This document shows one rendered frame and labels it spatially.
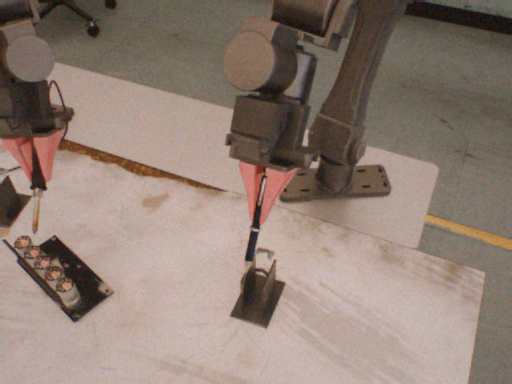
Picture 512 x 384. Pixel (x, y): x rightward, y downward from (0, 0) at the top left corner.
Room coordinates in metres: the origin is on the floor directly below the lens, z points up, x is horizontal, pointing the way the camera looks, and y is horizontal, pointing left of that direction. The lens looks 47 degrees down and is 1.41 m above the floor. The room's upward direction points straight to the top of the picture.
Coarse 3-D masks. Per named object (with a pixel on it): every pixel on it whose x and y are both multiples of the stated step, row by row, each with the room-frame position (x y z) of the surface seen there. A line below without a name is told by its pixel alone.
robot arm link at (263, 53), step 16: (256, 16) 0.46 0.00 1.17; (272, 16) 0.53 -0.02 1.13; (336, 16) 0.50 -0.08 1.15; (352, 16) 0.52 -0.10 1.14; (256, 32) 0.45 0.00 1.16; (272, 32) 0.44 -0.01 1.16; (288, 32) 0.46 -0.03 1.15; (336, 32) 0.49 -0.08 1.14; (240, 48) 0.45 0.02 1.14; (256, 48) 0.44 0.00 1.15; (272, 48) 0.44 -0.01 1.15; (288, 48) 0.47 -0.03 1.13; (336, 48) 0.51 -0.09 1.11; (224, 64) 0.45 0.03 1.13; (240, 64) 0.44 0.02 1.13; (256, 64) 0.43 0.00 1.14; (272, 64) 0.42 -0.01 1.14; (288, 64) 0.45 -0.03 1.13; (240, 80) 0.43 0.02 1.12; (256, 80) 0.42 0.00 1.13; (272, 80) 0.43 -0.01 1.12; (288, 80) 0.45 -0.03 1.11
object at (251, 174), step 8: (288, 160) 0.45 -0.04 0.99; (240, 168) 0.43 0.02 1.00; (248, 168) 0.42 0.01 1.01; (256, 168) 0.43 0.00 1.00; (304, 168) 0.44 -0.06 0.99; (248, 176) 0.42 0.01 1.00; (256, 176) 0.42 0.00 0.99; (248, 184) 0.42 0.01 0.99; (256, 184) 0.42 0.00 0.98; (248, 192) 0.42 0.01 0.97; (256, 192) 0.44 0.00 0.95; (248, 200) 0.41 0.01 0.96; (256, 200) 0.43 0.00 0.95; (248, 208) 0.41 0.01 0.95
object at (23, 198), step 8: (0, 168) 0.62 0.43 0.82; (8, 176) 0.61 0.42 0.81; (0, 184) 0.59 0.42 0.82; (8, 184) 0.60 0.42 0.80; (0, 192) 0.58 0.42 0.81; (8, 192) 0.59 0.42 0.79; (16, 192) 0.61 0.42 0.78; (0, 200) 0.57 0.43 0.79; (8, 200) 0.58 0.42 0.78; (16, 200) 0.60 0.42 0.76; (24, 200) 0.61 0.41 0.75; (0, 208) 0.59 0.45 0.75; (8, 208) 0.58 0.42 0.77; (16, 208) 0.59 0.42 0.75; (0, 216) 0.57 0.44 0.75; (8, 216) 0.57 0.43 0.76; (16, 216) 0.57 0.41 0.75; (0, 224) 0.55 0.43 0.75; (8, 224) 0.55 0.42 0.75
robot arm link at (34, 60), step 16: (32, 0) 0.66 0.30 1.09; (32, 16) 0.66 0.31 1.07; (0, 32) 0.59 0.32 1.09; (16, 32) 0.56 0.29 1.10; (32, 32) 0.57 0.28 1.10; (16, 48) 0.55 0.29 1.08; (32, 48) 0.56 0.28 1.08; (48, 48) 0.57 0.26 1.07; (16, 64) 0.54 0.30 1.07; (32, 64) 0.55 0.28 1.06; (48, 64) 0.56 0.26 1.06; (32, 80) 0.54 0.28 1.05
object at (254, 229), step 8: (264, 176) 0.43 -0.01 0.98; (264, 184) 0.43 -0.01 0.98; (256, 208) 0.41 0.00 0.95; (256, 216) 0.41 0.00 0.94; (256, 224) 0.40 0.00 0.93; (256, 232) 0.39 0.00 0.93; (248, 240) 0.39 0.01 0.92; (256, 240) 0.39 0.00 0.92; (248, 248) 0.38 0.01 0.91; (248, 256) 0.38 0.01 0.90
